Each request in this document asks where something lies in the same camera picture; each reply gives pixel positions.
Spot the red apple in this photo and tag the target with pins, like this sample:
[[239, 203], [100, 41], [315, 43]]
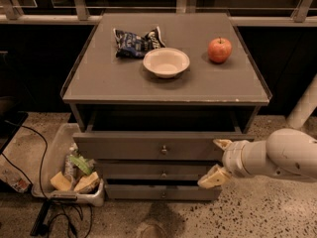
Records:
[[219, 50]]

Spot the black floor stand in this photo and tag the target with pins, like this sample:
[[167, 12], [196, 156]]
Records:
[[39, 227]]

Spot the grey drawer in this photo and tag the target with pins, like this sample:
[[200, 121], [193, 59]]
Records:
[[161, 170], [153, 145], [172, 191]]

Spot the green snack bag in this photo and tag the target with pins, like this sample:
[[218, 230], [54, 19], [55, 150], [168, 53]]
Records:
[[85, 165]]

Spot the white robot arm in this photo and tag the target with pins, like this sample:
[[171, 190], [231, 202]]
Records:
[[286, 154]]

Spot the plastic bottle in bin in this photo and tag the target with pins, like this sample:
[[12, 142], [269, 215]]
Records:
[[69, 166]]

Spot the blue chip bag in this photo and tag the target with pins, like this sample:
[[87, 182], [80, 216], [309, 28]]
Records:
[[131, 45]]

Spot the grey drawer cabinet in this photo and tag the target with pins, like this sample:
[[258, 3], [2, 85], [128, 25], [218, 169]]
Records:
[[106, 93]]

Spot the grey top drawer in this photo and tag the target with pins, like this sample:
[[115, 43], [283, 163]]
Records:
[[153, 145]]

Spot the metal railing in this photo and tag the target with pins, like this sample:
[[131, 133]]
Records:
[[242, 13]]

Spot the grey middle drawer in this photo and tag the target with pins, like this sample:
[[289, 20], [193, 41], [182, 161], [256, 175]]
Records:
[[161, 170]]

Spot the yellow sponge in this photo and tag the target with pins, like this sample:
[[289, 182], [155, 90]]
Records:
[[87, 183], [62, 182]]

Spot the grey bottom drawer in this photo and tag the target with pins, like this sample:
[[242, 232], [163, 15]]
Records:
[[172, 191]]

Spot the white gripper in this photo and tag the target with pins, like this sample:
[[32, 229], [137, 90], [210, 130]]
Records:
[[233, 159]]

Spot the white bowl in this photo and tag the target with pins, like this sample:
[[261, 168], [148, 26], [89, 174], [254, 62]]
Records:
[[166, 62]]

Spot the clear plastic bin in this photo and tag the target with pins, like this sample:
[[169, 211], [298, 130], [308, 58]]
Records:
[[53, 163]]

